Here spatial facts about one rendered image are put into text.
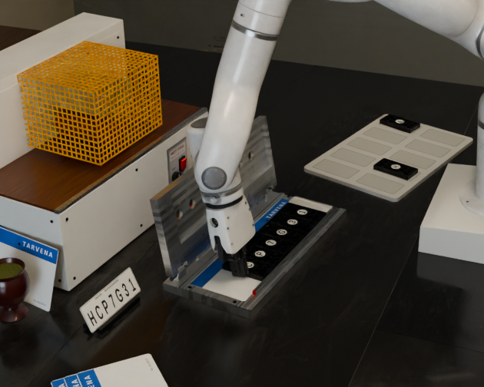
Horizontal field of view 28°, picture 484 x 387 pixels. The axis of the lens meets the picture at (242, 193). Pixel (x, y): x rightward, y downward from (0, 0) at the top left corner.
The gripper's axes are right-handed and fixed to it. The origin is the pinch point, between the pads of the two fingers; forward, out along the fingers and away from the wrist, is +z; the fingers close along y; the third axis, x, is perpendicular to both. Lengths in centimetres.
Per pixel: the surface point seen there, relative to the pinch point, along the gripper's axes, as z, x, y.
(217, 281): 2.0, 3.6, -3.3
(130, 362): -3.8, -2.9, -39.7
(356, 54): 29, 83, 228
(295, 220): 1.5, -0.3, 23.7
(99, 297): -4.3, 17.2, -23.1
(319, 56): 29, 99, 225
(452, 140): 7, -15, 83
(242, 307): 3.7, -5.2, -8.9
